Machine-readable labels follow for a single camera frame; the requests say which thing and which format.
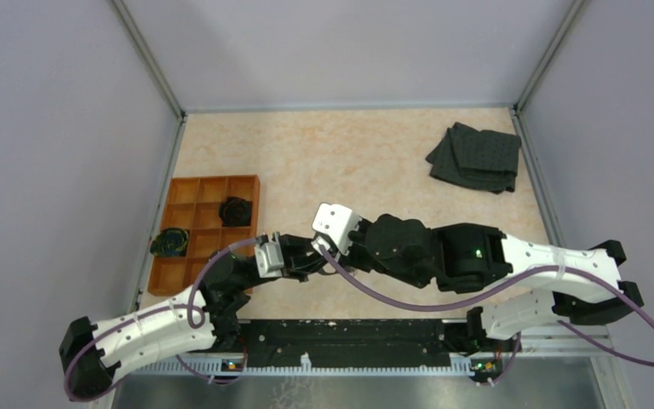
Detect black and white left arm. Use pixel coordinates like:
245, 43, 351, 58
59, 234, 330, 402

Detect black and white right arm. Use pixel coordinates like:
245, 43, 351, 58
312, 210, 645, 351

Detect black rosette object in tray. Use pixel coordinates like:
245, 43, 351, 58
218, 196, 253, 228

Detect orange compartment tray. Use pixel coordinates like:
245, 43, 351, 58
146, 175, 261, 297

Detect folded dark grey cloth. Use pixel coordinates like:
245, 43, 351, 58
425, 122, 522, 194

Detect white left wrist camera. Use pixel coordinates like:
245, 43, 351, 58
254, 232, 285, 279

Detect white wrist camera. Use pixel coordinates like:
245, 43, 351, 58
254, 232, 285, 279
312, 203, 362, 256

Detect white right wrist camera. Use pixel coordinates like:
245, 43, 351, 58
312, 203, 362, 256

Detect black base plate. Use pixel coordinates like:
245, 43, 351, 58
186, 317, 523, 369

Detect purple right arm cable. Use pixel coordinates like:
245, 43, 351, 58
318, 245, 654, 388

